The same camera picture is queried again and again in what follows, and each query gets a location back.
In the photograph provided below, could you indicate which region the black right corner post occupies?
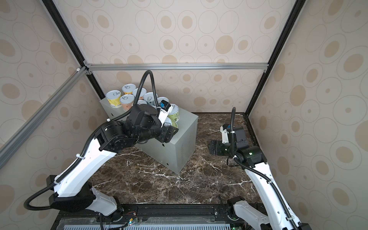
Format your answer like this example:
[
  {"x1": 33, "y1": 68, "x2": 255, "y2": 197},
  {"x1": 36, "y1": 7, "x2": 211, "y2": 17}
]
[{"x1": 245, "y1": 0, "x2": 306, "y2": 117}]

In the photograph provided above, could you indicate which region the small yellow label can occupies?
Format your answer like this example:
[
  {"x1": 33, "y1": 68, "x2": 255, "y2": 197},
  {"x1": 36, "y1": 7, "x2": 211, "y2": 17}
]
[{"x1": 121, "y1": 83, "x2": 137, "y2": 94}]

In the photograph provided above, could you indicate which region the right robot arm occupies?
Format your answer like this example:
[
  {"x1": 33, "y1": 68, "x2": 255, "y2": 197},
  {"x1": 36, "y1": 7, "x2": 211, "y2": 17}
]
[{"x1": 208, "y1": 107, "x2": 311, "y2": 230}]

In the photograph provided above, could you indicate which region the grey metal cabinet box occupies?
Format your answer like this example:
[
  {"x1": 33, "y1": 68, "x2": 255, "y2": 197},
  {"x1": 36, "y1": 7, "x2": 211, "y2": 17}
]
[{"x1": 95, "y1": 104, "x2": 198, "y2": 174}]

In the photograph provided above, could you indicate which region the aluminium left side rail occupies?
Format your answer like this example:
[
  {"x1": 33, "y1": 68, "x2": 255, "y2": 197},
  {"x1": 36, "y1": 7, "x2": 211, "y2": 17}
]
[{"x1": 1, "y1": 67, "x2": 87, "y2": 168}]

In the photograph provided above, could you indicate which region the black corner post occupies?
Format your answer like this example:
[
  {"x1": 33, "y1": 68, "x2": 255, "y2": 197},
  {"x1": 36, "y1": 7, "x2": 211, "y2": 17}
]
[
  {"x1": 245, "y1": 0, "x2": 306, "y2": 117},
  {"x1": 41, "y1": 0, "x2": 105, "y2": 100}
]

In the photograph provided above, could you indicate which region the blue label can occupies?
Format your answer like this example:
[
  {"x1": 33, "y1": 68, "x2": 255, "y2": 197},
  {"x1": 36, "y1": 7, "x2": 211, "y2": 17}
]
[
  {"x1": 143, "y1": 92, "x2": 156, "y2": 106},
  {"x1": 137, "y1": 100, "x2": 148, "y2": 105}
]

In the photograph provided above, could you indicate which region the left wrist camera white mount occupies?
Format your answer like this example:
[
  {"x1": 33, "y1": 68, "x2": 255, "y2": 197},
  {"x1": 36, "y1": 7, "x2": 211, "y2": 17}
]
[{"x1": 158, "y1": 101, "x2": 172, "y2": 127}]

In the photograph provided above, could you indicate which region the horizontal aluminium back rail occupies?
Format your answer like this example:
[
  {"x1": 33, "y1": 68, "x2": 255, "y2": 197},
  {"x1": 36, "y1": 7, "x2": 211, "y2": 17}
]
[{"x1": 87, "y1": 63, "x2": 268, "y2": 71}]

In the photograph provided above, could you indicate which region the tall yellow label can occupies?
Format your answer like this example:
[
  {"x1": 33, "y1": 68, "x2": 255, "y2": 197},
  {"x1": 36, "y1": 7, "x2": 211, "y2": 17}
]
[{"x1": 106, "y1": 90, "x2": 121, "y2": 108}]

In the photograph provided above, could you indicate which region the pink label can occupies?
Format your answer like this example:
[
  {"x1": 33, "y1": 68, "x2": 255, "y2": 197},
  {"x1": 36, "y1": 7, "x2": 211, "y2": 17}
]
[
  {"x1": 132, "y1": 87, "x2": 147, "y2": 101},
  {"x1": 120, "y1": 94, "x2": 135, "y2": 111}
]

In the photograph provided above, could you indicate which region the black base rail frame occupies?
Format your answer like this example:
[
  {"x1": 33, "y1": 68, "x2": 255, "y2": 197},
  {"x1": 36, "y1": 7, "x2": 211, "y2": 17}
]
[{"x1": 51, "y1": 203, "x2": 300, "y2": 230}]

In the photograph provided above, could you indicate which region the black left corner post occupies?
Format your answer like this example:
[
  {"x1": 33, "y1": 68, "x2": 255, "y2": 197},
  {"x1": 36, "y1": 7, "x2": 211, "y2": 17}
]
[{"x1": 41, "y1": 0, "x2": 105, "y2": 100}]

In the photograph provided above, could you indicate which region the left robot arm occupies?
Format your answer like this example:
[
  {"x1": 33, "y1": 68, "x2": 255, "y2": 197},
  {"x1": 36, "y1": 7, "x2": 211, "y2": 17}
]
[{"x1": 24, "y1": 95, "x2": 178, "y2": 216}]

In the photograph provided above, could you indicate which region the green label can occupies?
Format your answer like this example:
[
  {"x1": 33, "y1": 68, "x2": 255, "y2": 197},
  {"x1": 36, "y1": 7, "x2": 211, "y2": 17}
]
[{"x1": 168, "y1": 104, "x2": 180, "y2": 122}]

